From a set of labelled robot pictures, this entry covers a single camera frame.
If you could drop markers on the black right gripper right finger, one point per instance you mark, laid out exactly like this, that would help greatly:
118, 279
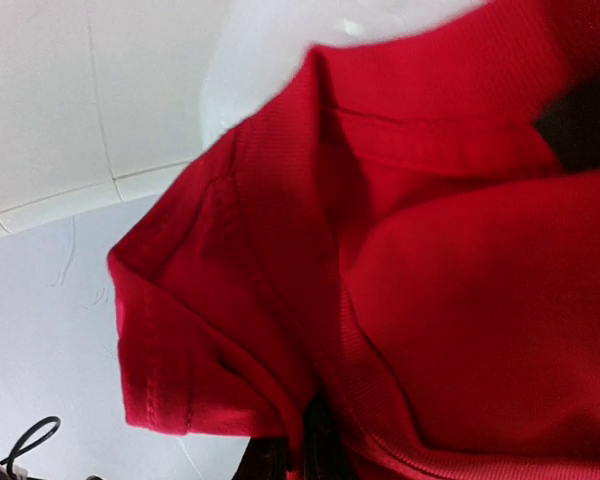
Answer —
324, 456

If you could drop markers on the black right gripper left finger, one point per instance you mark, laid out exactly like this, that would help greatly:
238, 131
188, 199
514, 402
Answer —
266, 459

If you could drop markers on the red printed t-shirt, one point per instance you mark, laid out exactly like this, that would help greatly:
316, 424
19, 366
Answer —
409, 230

